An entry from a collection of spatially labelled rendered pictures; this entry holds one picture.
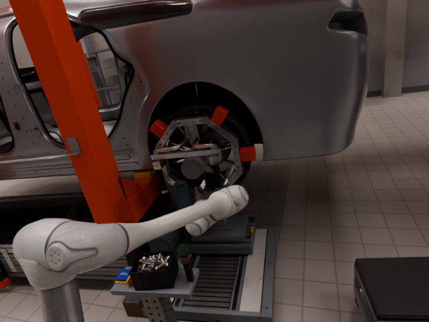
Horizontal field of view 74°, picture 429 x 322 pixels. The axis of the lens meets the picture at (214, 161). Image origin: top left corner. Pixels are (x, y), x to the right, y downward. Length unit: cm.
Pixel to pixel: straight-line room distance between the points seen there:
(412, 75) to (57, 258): 668
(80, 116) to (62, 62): 26
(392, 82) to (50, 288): 635
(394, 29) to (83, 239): 623
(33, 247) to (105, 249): 19
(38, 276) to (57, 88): 97
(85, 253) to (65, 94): 100
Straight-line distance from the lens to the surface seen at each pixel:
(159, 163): 165
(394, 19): 651
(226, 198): 110
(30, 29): 166
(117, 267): 218
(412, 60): 686
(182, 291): 150
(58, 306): 98
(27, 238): 93
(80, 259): 77
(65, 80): 159
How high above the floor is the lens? 148
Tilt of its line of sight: 21 degrees down
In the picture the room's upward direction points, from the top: 11 degrees counter-clockwise
